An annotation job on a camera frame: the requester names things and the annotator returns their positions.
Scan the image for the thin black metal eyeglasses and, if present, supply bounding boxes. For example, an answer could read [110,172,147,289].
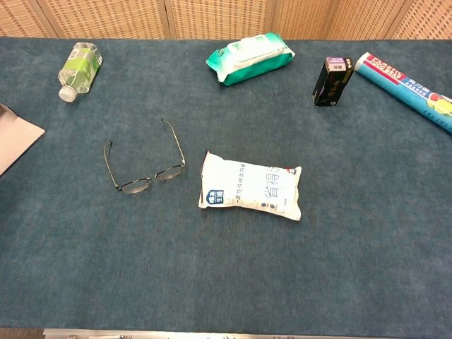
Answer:
[103,118,187,195]

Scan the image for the white soft packet blue logo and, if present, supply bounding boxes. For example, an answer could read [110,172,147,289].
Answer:
[198,150,303,222]

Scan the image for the blue felt table cloth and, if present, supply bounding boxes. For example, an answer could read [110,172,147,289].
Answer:
[0,36,452,333]

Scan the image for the green wet wipes pack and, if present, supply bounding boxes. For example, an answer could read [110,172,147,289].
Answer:
[206,32,296,86]

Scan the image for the small black carton box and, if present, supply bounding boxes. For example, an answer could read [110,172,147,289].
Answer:
[311,56,355,107]

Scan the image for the clear bottle with green label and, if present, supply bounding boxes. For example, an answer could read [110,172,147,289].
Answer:
[57,42,104,103]

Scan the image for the blue plastic food wrap box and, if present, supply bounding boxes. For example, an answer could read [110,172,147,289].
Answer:
[354,52,452,134]

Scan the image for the woven wicker folding screen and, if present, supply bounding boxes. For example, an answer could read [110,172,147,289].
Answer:
[0,0,452,40]

